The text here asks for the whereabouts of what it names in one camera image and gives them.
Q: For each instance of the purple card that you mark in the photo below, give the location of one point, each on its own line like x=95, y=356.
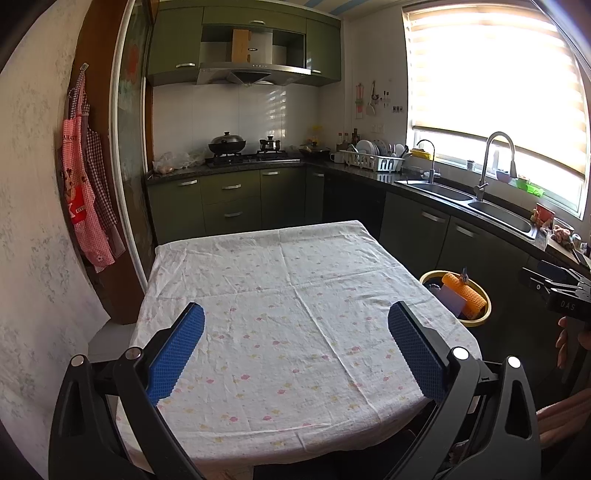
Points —
x=452, y=302

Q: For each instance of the red checked apron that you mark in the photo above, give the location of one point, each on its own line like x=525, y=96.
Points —
x=81, y=194

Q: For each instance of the hanging spatula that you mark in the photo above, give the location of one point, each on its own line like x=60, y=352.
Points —
x=371, y=106

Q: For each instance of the row of sauce bottles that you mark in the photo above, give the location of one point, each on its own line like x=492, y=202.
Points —
x=354, y=138

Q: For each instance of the dark sink base cabinets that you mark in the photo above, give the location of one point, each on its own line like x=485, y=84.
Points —
x=415, y=230

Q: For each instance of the glass sliding door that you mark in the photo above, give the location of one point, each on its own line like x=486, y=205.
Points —
x=131, y=115

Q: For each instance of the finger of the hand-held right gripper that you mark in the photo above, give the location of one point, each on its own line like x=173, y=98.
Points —
x=556, y=268
x=545, y=282

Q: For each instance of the black pan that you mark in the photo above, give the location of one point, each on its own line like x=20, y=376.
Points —
x=314, y=151

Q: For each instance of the green drawer base cabinets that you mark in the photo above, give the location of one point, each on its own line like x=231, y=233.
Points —
x=231, y=203

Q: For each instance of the white mug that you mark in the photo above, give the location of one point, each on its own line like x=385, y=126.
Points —
x=336, y=158

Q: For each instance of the white dish rack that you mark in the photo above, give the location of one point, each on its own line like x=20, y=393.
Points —
x=374, y=162

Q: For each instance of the brown cardboard box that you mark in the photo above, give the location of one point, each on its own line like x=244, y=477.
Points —
x=241, y=46

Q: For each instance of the small steel faucet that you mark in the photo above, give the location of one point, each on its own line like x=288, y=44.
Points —
x=431, y=173

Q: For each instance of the yellow container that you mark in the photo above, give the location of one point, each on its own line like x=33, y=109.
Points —
x=420, y=154

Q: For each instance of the green wall cabinets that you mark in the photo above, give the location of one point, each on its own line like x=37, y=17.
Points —
x=175, y=41

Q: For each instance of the clear food container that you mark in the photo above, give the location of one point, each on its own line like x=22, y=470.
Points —
x=563, y=230

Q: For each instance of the small dark pot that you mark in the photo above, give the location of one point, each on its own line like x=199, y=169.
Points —
x=270, y=145

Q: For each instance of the stack of white plates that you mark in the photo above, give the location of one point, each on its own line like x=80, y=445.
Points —
x=367, y=147

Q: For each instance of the green plastic item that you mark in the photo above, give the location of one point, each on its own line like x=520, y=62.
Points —
x=530, y=187

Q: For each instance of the person's right forearm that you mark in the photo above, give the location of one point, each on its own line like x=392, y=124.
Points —
x=565, y=422

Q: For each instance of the pink wall calendar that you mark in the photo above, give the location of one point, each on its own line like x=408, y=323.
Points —
x=360, y=99

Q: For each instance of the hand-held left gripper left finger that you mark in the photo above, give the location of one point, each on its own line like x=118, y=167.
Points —
x=178, y=355

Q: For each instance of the window blind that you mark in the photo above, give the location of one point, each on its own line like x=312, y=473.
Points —
x=485, y=69

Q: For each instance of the black wok with lid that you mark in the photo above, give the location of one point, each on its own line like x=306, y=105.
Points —
x=226, y=145

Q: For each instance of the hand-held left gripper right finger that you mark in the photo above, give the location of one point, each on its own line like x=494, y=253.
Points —
x=415, y=355

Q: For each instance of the tall steel faucet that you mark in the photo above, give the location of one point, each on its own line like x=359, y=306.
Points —
x=482, y=180

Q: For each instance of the black gas stove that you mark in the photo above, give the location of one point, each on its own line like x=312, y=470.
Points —
x=254, y=160

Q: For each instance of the yellow-rimmed blue trash bin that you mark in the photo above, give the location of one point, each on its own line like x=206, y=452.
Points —
x=431, y=276

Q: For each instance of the yellow flowers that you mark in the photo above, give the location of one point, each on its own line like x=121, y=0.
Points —
x=314, y=134

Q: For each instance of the orange foam net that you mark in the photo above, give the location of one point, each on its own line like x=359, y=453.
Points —
x=468, y=295

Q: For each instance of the clear plastic bag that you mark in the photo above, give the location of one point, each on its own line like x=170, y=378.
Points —
x=178, y=162

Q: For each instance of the steel range hood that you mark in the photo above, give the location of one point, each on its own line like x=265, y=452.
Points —
x=254, y=74

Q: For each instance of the white floral tablecloth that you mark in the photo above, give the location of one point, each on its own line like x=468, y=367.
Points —
x=286, y=323

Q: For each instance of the red cup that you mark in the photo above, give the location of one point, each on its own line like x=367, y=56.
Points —
x=545, y=214

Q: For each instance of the dark checked apron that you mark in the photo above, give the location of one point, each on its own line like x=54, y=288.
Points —
x=102, y=184

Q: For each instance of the steel double sink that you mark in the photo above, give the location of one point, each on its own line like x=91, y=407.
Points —
x=438, y=190

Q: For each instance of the person's right hand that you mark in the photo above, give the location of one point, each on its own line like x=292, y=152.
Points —
x=561, y=344

